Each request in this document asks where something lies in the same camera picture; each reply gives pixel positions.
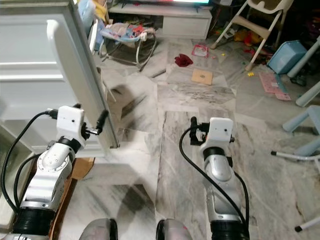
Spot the white fridge door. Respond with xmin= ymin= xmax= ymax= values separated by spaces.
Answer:
xmin=0 ymin=0 xmax=121 ymax=157

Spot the short black right arm cable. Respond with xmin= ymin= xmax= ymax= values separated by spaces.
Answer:
xmin=232 ymin=170 xmax=251 ymax=222

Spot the flat brown cardboard piece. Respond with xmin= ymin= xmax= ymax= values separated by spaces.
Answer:
xmin=191 ymin=69 xmax=214 ymax=86

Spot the blue yellow clothing bundle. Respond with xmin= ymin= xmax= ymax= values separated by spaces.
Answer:
xmin=78 ymin=0 xmax=111 ymax=39

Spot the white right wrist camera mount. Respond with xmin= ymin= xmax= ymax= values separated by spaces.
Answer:
xmin=202 ymin=117 xmax=235 ymax=154

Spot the grey robot leg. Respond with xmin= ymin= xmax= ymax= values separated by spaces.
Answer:
xmin=155 ymin=218 xmax=201 ymax=240
xmin=77 ymin=218 xmax=120 ymax=240

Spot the white TV stand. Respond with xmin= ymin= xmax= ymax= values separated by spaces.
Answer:
xmin=109 ymin=4 xmax=213 ymax=40

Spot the baby bouncer seat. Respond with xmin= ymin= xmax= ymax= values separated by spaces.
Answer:
xmin=99 ymin=22 xmax=157 ymax=69

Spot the pink printed book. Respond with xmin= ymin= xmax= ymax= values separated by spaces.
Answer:
xmin=259 ymin=73 xmax=293 ymax=102

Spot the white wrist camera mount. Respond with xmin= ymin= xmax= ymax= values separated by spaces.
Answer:
xmin=56 ymin=106 xmax=85 ymax=146
xmin=202 ymin=117 xmax=235 ymax=154

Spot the white metal stand leg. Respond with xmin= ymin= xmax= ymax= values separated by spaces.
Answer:
xmin=295 ymin=215 xmax=320 ymax=233
xmin=271 ymin=150 xmax=320 ymax=162

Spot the beige high chair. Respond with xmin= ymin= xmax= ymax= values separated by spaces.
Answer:
xmin=211 ymin=0 xmax=295 ymax=72

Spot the short black arm cable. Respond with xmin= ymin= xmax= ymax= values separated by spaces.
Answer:
xmin=232 ymin=170 xmax=251 ymax=222
xmin=13 ymin=152 xmax=44 ymax=202

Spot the red yellow plastic toy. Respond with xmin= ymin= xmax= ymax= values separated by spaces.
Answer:
xmin=233 ymin=29 xmax=264 ymax=47

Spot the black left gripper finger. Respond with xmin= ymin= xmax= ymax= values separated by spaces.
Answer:
xmin=96 ymin=110 xmax=110 ymax=135

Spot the short black left arm cable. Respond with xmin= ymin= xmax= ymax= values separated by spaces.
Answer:
xmin=13 ymin=152 xmax=44 ymax=202

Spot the pink plastic tray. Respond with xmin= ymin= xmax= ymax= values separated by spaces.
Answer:
xmin=191 ymin=43 xmax=210 ymax=58

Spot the grey robot right leg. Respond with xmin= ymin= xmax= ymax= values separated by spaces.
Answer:
xmin=155 ymin=218 xmax=201 ymax=240

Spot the blue plastic bin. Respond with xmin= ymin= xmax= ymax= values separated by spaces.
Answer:
xmin=266 ymin=40 xmax=308 ymax=75

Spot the red cloth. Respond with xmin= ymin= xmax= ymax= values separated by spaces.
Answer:
xmin=174 ymin=53 xmax=194 ymax=68

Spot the grey robot left leg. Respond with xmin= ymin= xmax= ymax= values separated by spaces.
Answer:
xmin=77 ymin=218 xmax=120 ymax=240

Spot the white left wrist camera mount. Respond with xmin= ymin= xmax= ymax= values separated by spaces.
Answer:
xmin=56 ymin=106 xmax=85 ymax=146

